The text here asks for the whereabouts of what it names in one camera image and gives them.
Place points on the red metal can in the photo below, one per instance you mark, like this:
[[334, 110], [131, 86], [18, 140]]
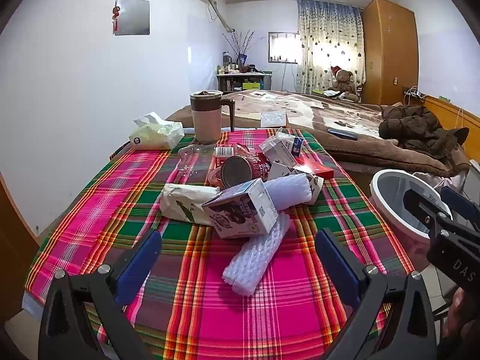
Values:
[[236, 172]]

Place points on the silver wall panel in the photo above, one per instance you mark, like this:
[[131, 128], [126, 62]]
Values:
[[133, 17]]

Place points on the white bubble wrap roll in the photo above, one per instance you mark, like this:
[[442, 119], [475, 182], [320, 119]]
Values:
[[251, 266]]

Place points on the pale pink bed sheet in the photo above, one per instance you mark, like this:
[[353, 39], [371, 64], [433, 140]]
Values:
[[435, 178]]

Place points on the green box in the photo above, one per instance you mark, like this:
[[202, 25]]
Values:
[[318, 91]]

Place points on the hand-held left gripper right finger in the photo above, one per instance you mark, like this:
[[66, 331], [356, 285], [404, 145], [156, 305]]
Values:
[[337, 266]]

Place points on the pink jug with brown lid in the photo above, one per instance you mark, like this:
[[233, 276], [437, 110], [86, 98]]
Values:
[[204, 123]]

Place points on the white orange tissue box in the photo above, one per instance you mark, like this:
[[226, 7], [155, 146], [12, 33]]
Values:
[[273, 120]]

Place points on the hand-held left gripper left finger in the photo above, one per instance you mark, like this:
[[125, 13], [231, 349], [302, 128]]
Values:
[[138, 266]]

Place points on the clear plastic bottle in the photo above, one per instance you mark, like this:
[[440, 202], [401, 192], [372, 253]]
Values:
[[189, 157]]

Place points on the white green packet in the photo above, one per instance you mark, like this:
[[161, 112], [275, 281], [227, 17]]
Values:
[[180, 202]]

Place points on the bed with brown blanket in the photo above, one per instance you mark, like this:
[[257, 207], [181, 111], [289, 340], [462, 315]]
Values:
[[318, 116]]

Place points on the wooden headboard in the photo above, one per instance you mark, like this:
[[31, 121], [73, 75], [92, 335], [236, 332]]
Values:
[[450, 110]]

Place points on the white foam net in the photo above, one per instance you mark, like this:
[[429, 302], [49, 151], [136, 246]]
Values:
[[288, 191]]

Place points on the patterned curtain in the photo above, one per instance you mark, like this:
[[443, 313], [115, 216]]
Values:
[[322, 37]]

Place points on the cluster of small bottles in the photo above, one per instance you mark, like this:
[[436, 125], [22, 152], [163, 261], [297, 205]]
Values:
[[232, 66]]

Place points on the dry branches in vase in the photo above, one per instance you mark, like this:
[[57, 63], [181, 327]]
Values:
[[238, 45]]

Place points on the white trash bin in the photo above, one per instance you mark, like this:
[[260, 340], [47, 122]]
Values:
[[392, 210]]

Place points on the brown wooden door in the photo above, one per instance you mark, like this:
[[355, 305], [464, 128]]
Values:
[[15, 251]]

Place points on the small shelf unit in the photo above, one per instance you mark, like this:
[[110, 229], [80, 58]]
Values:
[[240, 82]]

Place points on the power strip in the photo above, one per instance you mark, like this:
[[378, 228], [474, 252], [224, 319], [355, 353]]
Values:
[[414, 93]]

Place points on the person's right hand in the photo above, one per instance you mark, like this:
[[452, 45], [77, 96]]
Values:
[[459, 307]]

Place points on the soft tissue pack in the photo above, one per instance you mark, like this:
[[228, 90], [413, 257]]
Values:
[[153, 137]]

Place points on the red and white carton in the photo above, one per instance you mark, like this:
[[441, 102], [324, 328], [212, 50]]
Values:
[[317, 168]]

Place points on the pink green plaid tablecloth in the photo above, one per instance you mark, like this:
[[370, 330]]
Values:
[[292, 326]]

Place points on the dark brown jacket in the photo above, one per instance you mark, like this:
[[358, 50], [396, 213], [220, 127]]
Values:
[[412, 123]]

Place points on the teddy bear with red hat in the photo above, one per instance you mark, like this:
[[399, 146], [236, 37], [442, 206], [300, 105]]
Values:
[[343, 80]]

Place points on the small window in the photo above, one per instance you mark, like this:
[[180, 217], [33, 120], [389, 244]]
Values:
[[283, 47]]

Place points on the red hanging ornament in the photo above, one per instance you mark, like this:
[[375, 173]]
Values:
[[116, 17]]

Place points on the white black printed carton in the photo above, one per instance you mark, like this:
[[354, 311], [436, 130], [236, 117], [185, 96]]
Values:
[[283, 169]]

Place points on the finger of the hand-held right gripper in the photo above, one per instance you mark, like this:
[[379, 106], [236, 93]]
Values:
[[423, 206], [459, 204]]

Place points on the wooden wardrobe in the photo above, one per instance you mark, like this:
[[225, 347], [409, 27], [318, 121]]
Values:
[[390, 45]]

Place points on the air conditioner pipe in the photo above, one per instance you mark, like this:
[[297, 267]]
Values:
[[219, 15]]

